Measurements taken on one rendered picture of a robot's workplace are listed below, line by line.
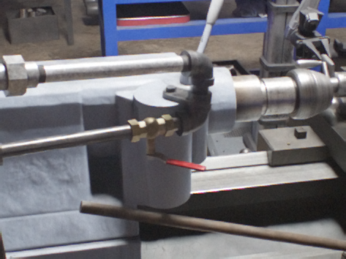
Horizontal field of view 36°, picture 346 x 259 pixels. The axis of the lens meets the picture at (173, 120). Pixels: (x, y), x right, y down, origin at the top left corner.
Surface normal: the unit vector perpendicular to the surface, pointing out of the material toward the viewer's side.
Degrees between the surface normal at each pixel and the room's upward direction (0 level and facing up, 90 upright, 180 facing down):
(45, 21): 90
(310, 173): 0
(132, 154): 78
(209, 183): 0
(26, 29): 90
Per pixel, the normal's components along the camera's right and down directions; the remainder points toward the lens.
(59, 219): 0.16, -0.03
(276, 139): 0.00, -0.89
